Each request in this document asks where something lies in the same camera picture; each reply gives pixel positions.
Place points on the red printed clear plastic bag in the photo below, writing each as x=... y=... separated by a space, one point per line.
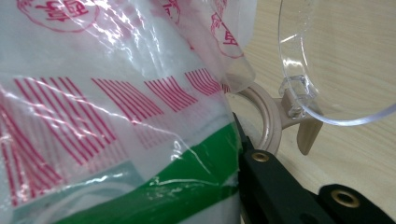
x=109 y=109

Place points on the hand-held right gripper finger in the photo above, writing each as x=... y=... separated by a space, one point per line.
x=274 y=189

